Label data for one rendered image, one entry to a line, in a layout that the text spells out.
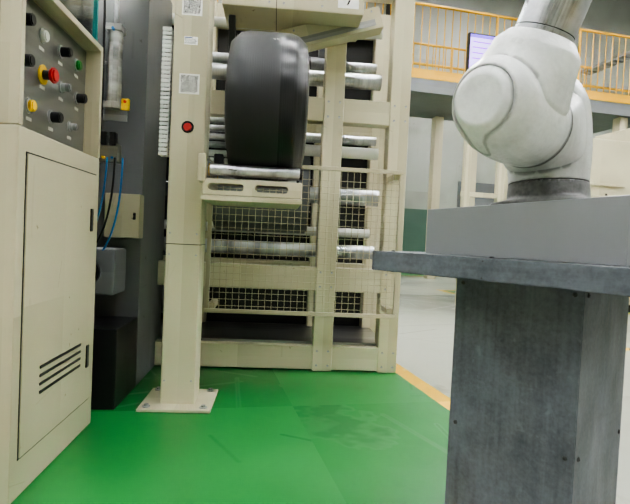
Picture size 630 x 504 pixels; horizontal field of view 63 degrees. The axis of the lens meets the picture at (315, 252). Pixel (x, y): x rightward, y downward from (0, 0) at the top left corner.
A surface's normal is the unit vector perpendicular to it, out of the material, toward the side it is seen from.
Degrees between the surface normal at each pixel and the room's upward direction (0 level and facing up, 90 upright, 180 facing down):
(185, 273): 90
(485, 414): 90
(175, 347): 90
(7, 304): 90
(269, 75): 80
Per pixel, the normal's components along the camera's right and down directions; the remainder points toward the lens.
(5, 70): 0.07, 0.04
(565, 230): -0.73, -0.01
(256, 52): 0.09, -0.42
